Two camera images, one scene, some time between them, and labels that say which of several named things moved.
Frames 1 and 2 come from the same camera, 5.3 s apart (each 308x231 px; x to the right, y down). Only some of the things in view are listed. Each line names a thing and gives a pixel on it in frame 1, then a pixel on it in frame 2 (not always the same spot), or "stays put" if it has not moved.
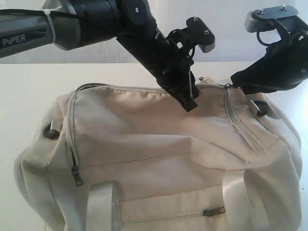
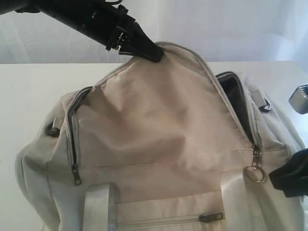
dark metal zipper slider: (227, 86) -> (256, 152)
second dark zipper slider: (78, 179) stays put
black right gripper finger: (246, 78) -> (291, 177)
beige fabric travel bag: (119, 158) stays put
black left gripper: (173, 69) -> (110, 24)
